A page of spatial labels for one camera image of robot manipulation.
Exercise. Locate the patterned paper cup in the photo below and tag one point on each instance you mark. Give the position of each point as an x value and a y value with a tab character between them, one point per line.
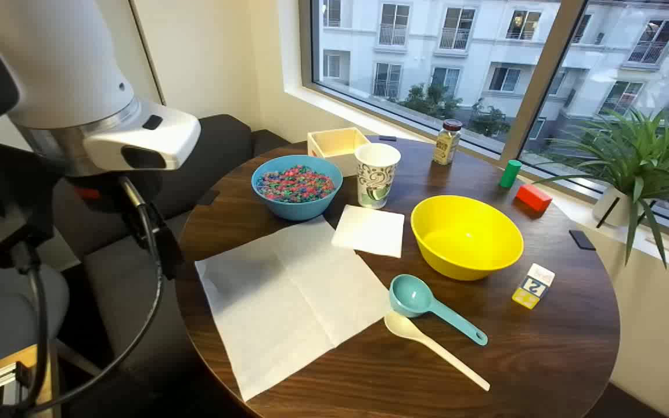
377	168

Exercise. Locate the white wooden box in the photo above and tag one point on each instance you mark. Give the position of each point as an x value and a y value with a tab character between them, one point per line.
337	147

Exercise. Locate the blue bowl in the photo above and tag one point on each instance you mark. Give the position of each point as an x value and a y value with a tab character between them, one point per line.
298	211

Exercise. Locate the aluminium frame cart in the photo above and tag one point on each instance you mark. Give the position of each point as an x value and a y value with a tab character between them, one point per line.
16	379

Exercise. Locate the cream plastic spoon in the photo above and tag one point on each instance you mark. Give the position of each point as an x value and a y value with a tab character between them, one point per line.
401	327

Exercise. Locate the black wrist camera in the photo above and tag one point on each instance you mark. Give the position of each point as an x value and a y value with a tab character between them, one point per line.
26	201

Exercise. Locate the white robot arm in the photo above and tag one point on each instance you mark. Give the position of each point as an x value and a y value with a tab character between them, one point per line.
66	93

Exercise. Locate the teal measuring scoop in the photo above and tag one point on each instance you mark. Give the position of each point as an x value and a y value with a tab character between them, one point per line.
415	299

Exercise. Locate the grey sofa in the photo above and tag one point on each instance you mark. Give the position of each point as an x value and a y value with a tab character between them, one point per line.
121	275

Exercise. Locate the yellow plastic bowl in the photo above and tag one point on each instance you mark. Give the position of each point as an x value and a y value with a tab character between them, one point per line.
465	239

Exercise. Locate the red block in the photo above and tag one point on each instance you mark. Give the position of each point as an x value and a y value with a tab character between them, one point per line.
532	201

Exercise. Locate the grey armchair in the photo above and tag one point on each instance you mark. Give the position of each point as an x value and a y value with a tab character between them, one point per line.
2	309

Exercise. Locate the potted green plant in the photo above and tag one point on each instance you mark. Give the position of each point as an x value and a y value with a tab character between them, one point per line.
631	154

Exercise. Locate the small folded white napkin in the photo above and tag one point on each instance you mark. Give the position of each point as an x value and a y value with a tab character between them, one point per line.
370	230

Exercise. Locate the green block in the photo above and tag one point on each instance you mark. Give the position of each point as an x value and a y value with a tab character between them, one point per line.
510	176

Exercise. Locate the large white napkin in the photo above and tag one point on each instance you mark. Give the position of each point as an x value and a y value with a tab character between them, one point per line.
290	299

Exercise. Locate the yellow and white small box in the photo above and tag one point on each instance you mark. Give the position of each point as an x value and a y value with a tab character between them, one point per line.
532	288

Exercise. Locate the glass jar with dark lid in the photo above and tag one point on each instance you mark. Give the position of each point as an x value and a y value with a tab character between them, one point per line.
448	141

